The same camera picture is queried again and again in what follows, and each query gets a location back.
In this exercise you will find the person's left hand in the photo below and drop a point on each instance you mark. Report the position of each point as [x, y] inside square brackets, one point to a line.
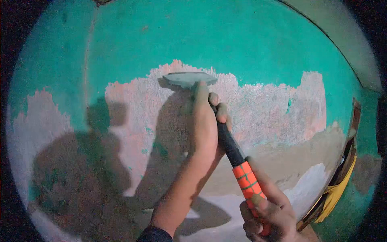
[204, 127]

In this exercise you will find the person's right hand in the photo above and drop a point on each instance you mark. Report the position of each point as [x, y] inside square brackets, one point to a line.
[276, 217]

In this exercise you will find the person's left middle finger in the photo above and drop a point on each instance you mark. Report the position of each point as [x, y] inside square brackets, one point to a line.
[222, 112]

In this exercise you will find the person's left thumb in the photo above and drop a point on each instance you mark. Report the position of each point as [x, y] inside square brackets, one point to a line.
[201, 93]

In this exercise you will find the person's left index finger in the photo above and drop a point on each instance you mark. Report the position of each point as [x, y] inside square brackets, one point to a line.
[213, 98]

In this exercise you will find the person's right index finger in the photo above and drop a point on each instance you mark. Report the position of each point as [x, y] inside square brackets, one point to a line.
[266, 181]

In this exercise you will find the person's right fingers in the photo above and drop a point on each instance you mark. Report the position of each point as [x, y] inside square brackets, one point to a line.
[248, 220]

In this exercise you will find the person's right thumb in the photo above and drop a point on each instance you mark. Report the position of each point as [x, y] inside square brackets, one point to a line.
[258, 202]

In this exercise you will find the yellow cloth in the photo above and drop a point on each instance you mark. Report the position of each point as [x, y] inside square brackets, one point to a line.
[335, 193]

